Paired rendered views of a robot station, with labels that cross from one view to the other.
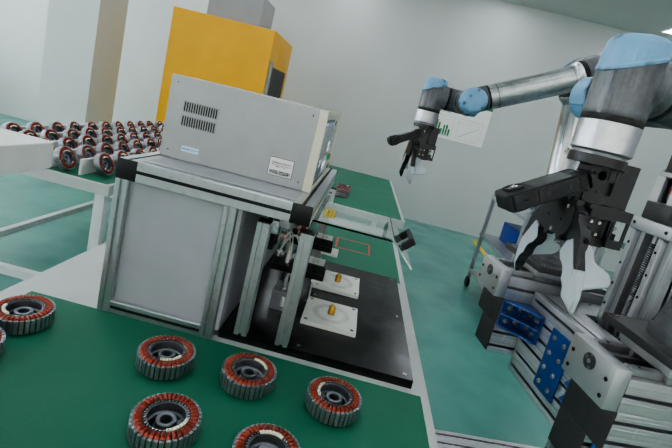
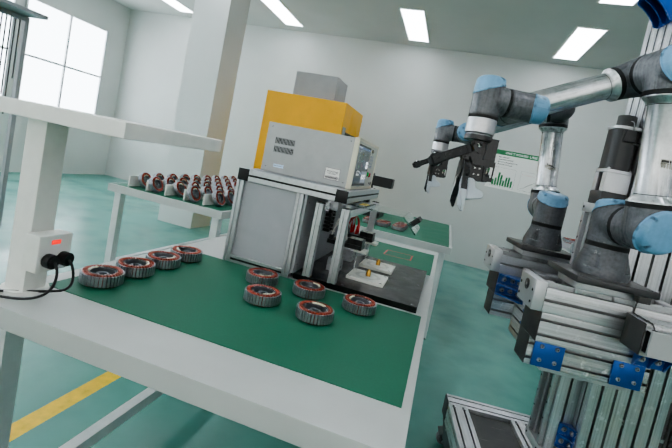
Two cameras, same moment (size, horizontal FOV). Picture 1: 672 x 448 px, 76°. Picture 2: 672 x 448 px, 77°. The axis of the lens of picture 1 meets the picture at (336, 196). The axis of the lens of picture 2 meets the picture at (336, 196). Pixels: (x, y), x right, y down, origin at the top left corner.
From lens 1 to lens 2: 0.64 m
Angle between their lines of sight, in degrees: 14
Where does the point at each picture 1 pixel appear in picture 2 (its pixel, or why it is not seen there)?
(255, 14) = (331, 91)
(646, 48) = (488, 81)
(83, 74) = not seen: hidden behind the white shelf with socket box
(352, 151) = (419, 204)
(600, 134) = (472, 123)
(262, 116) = (321, 143)
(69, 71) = not seen: hidden behind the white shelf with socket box
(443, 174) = (508, 224)
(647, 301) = not seen: hidden behind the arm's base
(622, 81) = (479, 97)
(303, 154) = (345, 165)
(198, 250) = (281, 221)
